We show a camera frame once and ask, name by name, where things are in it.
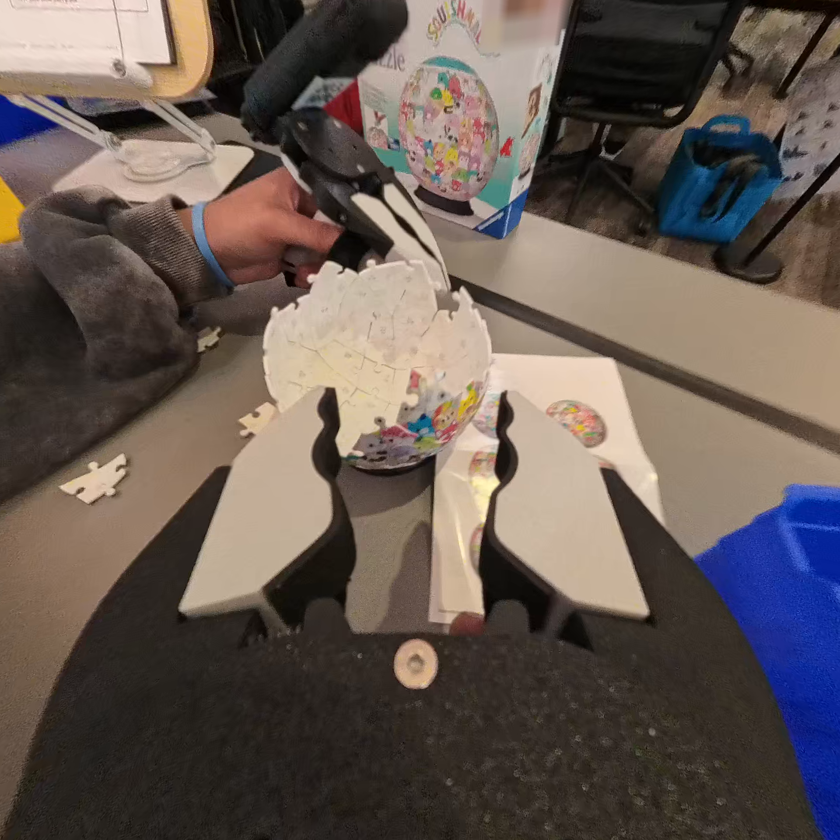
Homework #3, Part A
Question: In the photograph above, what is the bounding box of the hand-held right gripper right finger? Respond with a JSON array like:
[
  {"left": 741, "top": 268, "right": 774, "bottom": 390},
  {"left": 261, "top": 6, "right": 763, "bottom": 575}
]
[{"left": 478, "top": 390, "right": 652, "bottom": 637}]

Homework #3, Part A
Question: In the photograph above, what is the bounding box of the person's left forearm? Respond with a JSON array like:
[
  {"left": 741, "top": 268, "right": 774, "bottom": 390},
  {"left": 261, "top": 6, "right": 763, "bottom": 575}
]
[{"left": 0, "top": 185, "right": 227, "bottom": 503}]

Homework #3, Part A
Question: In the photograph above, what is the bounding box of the person's left hand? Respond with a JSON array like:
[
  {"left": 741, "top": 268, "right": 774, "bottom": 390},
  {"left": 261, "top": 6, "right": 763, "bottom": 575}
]
[{"left": 197, "top": 167, "right": 343, "bottom": 287}]

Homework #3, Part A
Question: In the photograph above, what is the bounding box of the red fabric bag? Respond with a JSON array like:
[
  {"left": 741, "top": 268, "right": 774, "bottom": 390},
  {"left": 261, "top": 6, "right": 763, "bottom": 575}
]
[{"left": 323, "top": 77, "right": 366, "bottom": 137}]

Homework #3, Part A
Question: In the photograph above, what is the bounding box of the colourful puzzle box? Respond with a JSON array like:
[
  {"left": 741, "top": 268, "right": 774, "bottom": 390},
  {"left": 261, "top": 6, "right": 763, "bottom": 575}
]
[{"left": 356, "top": 0, "right": 567, "bottom": 242}]

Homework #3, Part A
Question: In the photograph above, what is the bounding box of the printed instruction sign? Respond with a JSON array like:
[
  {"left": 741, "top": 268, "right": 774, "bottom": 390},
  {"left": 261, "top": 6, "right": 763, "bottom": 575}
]
[{"left": 773, "top": 58, "right": 840, "bottom": 199}]

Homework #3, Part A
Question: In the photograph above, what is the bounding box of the blue tote bag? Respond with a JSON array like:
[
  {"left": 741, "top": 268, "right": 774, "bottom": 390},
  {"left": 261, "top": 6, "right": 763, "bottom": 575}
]
[{"left": 655, "top": 114, "right": 784, "bottom": 245}]

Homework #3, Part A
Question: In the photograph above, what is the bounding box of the puzzle instruction sheet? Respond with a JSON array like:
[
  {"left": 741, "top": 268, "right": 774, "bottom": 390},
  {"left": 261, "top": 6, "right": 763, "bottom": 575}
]
[{"left": 428, "top": 353, "right": 665, "bottom": 626}]

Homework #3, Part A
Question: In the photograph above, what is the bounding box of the yellow plastic bin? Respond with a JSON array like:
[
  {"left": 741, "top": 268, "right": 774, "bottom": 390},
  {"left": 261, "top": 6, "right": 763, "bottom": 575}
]
[{"left": 0, "top": 176, "right": 25, "bottom": 245}]

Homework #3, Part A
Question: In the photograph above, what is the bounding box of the black ball stand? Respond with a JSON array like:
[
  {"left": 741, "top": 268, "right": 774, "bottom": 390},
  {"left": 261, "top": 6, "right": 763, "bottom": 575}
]
[{"left": 346, "top": 451, "right": 435, "bottom": 475}]

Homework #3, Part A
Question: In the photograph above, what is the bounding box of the blue wristband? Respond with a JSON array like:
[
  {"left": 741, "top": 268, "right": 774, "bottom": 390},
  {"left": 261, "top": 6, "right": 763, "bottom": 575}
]
[{"left": 189, "top": 200, "right": 237, "bottom": 291}]

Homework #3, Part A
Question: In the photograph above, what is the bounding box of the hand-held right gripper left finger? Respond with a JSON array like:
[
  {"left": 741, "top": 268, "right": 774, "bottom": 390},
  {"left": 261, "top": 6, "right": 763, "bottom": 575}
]
[{"left": 178, "top": 387, "right": 358, "bottom": 634}]

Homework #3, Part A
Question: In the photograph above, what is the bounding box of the black office chair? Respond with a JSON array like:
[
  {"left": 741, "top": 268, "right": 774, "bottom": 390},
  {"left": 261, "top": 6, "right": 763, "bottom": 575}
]
[{"left": 543, "top": 0, "right": 750, "bottom": 232}]

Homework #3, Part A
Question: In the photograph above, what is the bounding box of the blue plastic bin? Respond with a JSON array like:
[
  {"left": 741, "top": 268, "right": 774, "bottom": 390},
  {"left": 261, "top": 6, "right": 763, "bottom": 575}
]
[{"left": 693, "top": 483, "right": 840, "bottom": 840}]

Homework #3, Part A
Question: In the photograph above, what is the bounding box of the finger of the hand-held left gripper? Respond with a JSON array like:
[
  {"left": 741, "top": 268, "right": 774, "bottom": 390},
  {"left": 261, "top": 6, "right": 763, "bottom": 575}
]
[
  {"left": 382, "top": 180, "right": 454, "bottom": 290},
  {"left": 350, "top": 192, "right": 452, "bottom": 293}
]

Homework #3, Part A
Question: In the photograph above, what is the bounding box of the colourful puzzle ball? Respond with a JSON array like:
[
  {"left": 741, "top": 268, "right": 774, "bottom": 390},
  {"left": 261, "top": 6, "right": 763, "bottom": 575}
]
[{"left": 261, "top": 258, "right": 494, "bottom": 462}]

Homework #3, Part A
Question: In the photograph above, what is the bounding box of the blue storage bin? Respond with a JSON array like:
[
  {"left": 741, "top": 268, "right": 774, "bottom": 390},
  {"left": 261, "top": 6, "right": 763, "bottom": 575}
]
[{"left": 0, "top": 94, "right": 70, "bottom": 147}]

